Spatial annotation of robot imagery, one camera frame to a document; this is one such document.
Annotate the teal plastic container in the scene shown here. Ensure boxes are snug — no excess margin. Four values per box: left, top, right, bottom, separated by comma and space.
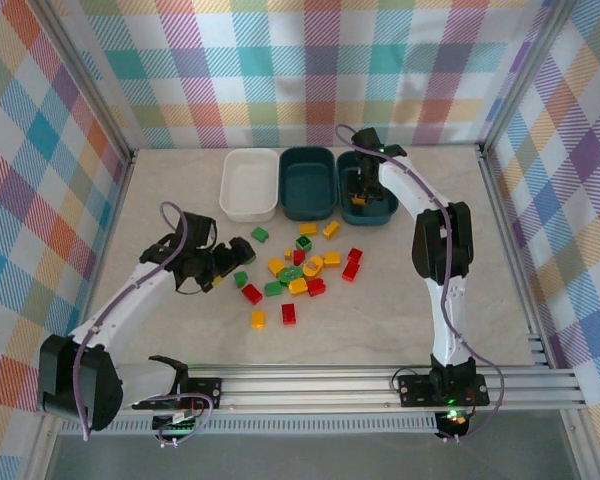
335, 149, 400, 227
278, 145, 338, 222

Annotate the white plastic container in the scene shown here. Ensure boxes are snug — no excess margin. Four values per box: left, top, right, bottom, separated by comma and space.
218, 148, 280, 224

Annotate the plaid cloth backdrop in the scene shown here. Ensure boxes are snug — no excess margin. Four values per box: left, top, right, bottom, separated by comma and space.
484, 0, 600, 436
54, 0, 556, 151
0, 0, 131, 459

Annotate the green terminal controller board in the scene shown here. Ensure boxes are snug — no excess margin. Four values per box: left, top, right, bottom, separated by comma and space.
152, 409, 204, 437

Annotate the controller board with orange part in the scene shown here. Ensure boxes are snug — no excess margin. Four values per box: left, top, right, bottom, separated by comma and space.
437, 409, 470, 439

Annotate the thin black left gripper cable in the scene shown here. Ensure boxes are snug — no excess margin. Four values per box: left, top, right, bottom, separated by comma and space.
174, 277, 209, 297

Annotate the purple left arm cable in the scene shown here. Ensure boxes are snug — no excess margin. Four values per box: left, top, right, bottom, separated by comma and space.
74, 201, 216, 449

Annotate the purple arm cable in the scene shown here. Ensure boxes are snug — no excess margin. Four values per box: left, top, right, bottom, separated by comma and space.
334, 124, 506, 445
74, 201, 216, 449

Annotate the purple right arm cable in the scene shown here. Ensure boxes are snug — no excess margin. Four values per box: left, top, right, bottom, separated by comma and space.
334, 124, 506, 445

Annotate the aluminium side frame rail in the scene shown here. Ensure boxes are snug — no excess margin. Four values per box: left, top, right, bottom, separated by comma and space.
67, 148, 141, 374
477, 144, 554, 371

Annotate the aluminium front frame rail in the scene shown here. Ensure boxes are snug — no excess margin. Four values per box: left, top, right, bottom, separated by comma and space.
119, 367, 589, 414

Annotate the slotted grey cable duct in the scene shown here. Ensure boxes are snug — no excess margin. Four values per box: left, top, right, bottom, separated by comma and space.
59, 415, 439, 435

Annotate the aluminium frame post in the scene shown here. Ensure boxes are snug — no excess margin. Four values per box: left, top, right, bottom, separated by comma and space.
29, 0, 141, 171
474, 0, 581, 156

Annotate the aluminium frame leg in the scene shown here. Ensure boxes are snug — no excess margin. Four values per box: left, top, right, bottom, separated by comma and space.
27, 414, 64, 480
562, 409, 600, 480

